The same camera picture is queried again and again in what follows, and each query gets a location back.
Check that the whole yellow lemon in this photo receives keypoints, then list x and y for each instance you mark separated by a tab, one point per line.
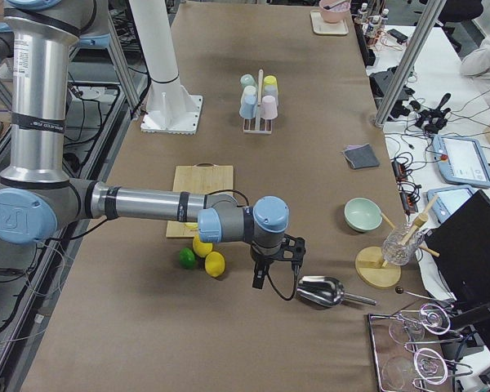
214	264
200	248

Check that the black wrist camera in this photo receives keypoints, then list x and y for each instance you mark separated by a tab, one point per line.
293	250

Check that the white column base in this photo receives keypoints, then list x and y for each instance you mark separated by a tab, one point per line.
169	106

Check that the aluminium frame post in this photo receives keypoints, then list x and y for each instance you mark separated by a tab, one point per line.
421	33

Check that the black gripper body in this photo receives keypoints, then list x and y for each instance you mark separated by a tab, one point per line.
262	259

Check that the green lime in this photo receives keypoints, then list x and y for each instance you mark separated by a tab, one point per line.
187	259

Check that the beige tray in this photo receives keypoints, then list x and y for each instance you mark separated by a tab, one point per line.
321	27

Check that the green plastic cup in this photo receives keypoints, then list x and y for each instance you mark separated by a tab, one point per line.
247	80

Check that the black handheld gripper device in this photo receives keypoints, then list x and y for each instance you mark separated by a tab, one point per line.
431	120

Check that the bamboo cutting board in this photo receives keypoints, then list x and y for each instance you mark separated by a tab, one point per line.
198	179

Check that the pink plastic cup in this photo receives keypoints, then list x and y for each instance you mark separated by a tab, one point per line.
269	108

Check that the blue plastic cup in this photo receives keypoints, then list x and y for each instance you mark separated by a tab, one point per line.
248	106

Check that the wooden mug tree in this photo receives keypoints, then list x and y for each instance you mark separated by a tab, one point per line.
370	264

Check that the wine glass rack tray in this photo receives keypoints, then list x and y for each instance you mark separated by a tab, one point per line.
385	348

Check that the white plastic cup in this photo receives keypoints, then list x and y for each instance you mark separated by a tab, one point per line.
249	90

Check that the yellow plastic cup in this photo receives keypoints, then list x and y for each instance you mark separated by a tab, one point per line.
270	80

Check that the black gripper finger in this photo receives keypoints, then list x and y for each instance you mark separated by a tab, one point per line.
261	270

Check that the blue teach pendant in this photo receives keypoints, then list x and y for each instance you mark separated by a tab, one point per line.
461	161
449	199

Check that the white wire cup holder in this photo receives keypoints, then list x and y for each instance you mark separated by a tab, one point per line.
257	125

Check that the glass mug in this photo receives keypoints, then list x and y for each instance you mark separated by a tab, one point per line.
395	251

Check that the grey folded cloth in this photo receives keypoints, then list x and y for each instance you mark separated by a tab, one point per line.
360	156

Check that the pink bowl with ice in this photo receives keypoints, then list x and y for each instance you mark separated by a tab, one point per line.
334	11

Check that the black monitor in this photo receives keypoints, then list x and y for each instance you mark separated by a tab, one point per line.
463	244

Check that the metal scoop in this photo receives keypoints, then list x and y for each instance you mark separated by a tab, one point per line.
328	291

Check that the green bowl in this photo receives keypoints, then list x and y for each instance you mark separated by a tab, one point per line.
362	215

